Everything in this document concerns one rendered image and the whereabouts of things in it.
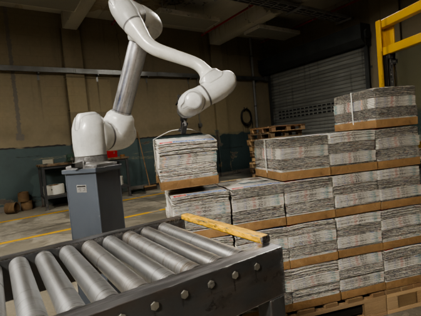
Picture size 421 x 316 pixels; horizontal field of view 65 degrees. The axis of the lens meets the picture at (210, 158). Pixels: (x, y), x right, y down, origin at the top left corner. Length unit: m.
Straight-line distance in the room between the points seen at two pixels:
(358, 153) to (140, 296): 1.53
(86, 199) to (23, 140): 6.33
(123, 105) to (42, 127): 6.26
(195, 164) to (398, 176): 1.18
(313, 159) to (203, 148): 0.61
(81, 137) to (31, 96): 6.43
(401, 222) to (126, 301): 1.79
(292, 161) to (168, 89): 7.49
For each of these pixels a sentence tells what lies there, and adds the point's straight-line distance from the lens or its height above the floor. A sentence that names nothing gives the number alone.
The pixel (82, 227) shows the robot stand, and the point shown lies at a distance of 1.73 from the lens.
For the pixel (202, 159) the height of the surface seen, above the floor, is 0.99.
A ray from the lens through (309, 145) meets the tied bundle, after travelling 1.81.
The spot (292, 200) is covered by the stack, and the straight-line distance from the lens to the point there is 1.78.
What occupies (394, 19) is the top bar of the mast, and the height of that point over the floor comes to 1.80.
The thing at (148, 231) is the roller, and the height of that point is 0.80.
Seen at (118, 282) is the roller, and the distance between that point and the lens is 0.81.
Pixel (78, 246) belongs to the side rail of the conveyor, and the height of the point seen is 0.79.
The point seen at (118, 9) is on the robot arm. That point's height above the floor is 1.71.
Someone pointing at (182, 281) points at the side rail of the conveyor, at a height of 0.80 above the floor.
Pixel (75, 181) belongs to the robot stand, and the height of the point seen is 0.94.
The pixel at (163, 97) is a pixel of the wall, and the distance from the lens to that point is 8.96.
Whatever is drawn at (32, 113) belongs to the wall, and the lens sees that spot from 8.03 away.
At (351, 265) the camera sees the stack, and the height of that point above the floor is 0.32.
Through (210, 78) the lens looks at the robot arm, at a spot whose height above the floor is 1.35.
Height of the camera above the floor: 1.08
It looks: 3 degrees down
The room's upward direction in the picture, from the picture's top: 5 degrees counter-clockwise
